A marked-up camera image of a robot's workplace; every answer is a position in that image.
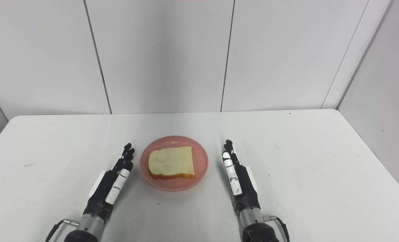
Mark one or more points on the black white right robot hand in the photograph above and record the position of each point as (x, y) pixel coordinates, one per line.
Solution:
(248, 191)

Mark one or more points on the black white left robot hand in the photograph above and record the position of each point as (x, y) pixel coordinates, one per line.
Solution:
(102, 195)

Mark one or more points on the pink round plate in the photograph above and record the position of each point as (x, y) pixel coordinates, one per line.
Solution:
(201, 164)

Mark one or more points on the slice of white bread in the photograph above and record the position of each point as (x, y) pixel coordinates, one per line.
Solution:
(171, 163)

